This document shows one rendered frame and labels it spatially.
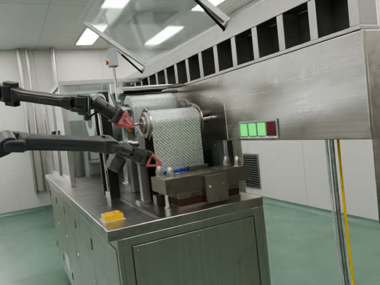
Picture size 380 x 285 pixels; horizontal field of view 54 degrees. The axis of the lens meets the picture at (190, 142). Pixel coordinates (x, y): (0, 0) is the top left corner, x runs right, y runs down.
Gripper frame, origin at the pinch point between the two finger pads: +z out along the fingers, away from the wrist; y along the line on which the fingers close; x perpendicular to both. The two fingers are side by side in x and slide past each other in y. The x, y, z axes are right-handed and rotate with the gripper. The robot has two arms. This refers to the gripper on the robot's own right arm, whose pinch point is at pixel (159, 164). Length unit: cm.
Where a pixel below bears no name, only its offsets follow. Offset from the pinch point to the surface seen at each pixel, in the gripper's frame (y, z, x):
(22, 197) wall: -556, -2, -94
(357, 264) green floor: -52, 203, -7
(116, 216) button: 13.4, -13.9, -25.9
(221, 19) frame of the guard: 14, -3, 67
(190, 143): 0.3, 10.4, 14.2
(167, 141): 0.3, -0.5, 10.7
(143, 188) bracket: -7.8, -0.2, -12.2
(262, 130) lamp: 36.4, 20.4, 24.0
